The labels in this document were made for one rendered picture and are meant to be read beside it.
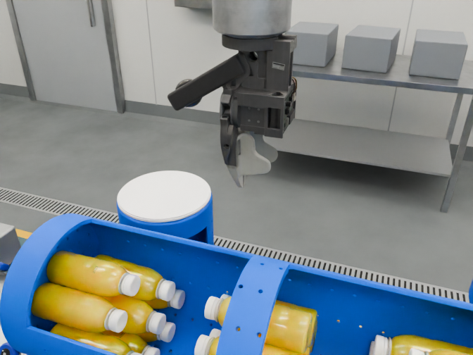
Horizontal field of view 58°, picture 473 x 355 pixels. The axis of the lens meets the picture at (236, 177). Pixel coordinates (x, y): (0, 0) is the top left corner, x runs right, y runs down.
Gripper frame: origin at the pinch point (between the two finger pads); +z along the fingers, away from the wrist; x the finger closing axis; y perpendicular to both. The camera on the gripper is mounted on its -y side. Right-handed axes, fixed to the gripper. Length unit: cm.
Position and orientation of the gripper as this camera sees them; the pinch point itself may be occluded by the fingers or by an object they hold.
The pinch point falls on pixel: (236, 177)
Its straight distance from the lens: 61.2
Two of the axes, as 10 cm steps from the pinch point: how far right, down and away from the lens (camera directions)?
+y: 9.4, 1.6, -2.9
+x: 3.3, -4.8, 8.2
